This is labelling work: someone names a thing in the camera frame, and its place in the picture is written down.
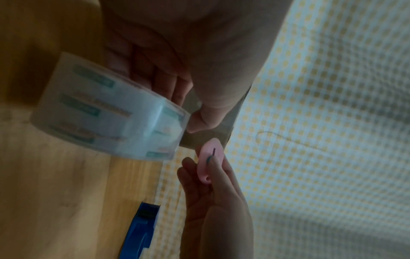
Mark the person's right hand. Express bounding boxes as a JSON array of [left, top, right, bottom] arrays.
[[177, 151, 256, 259]]

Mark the clear tape roll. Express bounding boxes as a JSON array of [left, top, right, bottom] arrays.
[[30, 51, 191, 161]]

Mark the blue tape dispenser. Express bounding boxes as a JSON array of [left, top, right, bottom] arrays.
[[118, 201, 161, 259]]

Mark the small pink object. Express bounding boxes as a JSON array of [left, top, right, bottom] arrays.
[[195, 137, 227, 184]]

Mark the yellow checkered cloth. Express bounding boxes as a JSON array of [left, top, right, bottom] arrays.
[[157, 0, 410, 259]]

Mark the person's left hand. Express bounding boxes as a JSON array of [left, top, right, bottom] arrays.
[[100, 0, 291, 135]]

